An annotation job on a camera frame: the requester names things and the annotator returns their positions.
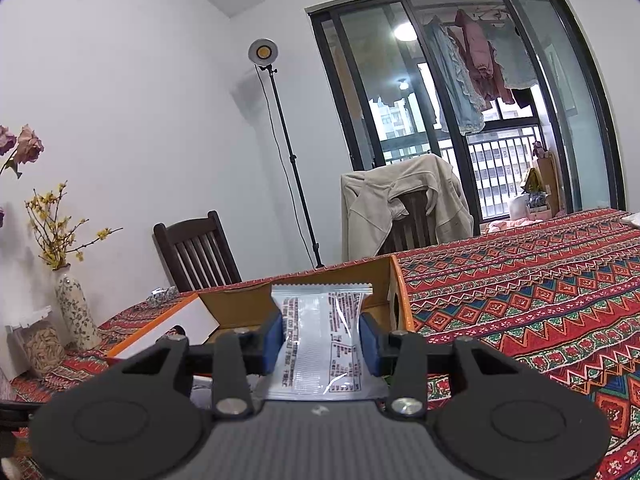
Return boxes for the dark wooden chair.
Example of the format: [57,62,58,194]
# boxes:
[152,210,243,293]
[382,190,441,256]

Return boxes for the studio light on stand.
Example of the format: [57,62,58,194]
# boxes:
[247,37,327,270]

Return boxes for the white snack packet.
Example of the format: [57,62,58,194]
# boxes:
[255,284,391,401]

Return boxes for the beige jacket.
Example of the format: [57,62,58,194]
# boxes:
[341,154,475,261]

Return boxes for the pink hanging garment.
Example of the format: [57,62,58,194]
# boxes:
[447,9,516,111]

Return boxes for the orange cardboard box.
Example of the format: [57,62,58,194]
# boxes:
[106,255,416,361]

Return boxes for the red patterned tablecloth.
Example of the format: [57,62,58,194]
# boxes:
[0,207,640,480]

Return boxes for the black hanging garment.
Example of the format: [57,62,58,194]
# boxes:
[510,87,538,111]

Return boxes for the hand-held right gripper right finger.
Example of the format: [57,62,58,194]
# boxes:
[360,312,522,422]

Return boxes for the black balcony railing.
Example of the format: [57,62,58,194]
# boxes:
[382,125,546,221]

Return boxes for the wooden cabinet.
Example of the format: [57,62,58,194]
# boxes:
[532,152,563,216]

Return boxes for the yellow flower branches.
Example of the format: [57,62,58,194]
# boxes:
[25,181,124,271]

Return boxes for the light blue hanging garment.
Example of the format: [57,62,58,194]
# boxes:
[425,16,486,136]

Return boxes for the floral ceramic vase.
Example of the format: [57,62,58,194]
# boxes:
[54,263,102,352]

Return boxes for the pink cloth pile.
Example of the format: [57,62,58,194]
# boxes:
[487,216,531,234]

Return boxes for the black sliding glass door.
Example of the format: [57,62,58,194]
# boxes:
[306,0,628,226]

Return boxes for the white hanging garment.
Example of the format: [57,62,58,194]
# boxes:
[495,17,541,91]

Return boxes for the pink dried flowers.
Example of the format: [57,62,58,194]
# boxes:
[0,124,46,181]

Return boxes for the yellow green bag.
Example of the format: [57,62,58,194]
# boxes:
[522,167,546,195]

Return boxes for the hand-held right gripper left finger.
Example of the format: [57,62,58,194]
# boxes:
[120,310,286,420]

